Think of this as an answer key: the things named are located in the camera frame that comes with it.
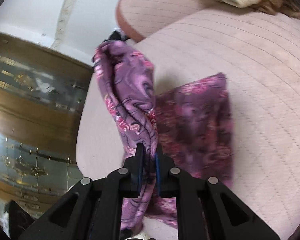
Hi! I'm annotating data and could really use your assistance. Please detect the black crumpled garment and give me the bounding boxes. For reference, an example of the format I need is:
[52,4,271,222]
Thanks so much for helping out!
[104,30,129,42]

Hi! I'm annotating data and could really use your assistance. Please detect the pink sofa backrest cushion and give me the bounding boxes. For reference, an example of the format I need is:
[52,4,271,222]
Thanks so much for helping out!
[116,0,231,43]

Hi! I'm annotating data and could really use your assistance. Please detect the purple pink floral garment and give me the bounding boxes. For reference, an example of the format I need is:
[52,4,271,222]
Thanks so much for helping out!
[93,40,233,234]

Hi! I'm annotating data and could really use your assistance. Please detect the wooden glass door cabinet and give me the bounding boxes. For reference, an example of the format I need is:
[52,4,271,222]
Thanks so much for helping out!
[0,34,93,218]

